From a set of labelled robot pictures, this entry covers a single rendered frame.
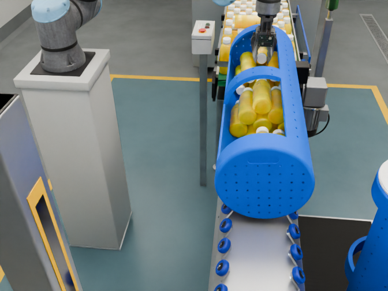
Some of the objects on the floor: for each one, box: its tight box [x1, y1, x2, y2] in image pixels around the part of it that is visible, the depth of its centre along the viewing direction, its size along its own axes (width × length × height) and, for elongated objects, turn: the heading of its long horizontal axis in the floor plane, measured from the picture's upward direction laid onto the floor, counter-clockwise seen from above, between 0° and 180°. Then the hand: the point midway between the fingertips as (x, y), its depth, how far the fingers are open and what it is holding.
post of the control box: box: [199, 54, 207, 186], centre depth 244 cm, size 4×4×100 cm
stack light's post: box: [308, 18, 333, 141], centre depth 248 cm, size 4×4×110 cm
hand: (261, 59), depth 163 cm, fingers closed on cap, 4 cm apart
